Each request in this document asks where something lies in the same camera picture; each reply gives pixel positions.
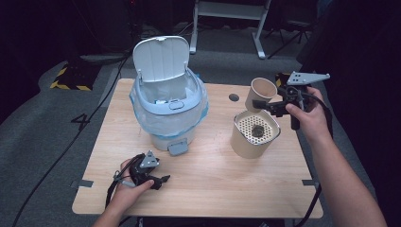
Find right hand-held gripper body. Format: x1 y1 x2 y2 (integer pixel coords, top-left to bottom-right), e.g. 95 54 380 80
270 71 331 131

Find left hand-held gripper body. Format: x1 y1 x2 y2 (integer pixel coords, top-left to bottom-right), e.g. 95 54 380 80
129 149 160 188

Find brown paper cup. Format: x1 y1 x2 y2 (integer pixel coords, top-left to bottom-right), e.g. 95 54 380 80
244 77 278 114

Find dark tea dregs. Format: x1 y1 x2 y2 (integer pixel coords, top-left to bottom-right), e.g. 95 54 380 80
251 124 266 138

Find beige canister with perforated strainer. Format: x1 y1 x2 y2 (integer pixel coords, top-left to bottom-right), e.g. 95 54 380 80
229 109 282 160

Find white and blue pedal bin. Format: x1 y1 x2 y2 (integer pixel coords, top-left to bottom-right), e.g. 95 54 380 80
129 35 210 157

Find person's left hand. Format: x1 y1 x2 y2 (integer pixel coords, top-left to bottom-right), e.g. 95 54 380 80
110 158 155 212

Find person's right hand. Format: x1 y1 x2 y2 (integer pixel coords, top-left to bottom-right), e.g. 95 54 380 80
285 86 332 144

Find black tripod stand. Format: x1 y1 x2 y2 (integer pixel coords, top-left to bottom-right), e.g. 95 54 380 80
268 18 316 60

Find clear blue bin liner bag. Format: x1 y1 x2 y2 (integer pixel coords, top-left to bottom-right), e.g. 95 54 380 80
129 74 210 140

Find person's dark clothing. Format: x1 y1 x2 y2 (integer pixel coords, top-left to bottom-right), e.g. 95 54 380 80
138 217 287 227

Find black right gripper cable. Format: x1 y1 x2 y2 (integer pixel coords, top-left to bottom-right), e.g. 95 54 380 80
294 91 335 227

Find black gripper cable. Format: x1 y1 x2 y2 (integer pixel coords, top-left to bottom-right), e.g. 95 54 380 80
105 153 146 210
294 91 335 227

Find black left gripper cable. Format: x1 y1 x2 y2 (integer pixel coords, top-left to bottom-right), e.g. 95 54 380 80
105 153 146 210

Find long black floor cable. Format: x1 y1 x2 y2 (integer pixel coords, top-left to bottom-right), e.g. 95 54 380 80
11 46 141 227

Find white metal stand frame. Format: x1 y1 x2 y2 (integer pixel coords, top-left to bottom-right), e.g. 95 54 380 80
188 0 272 61

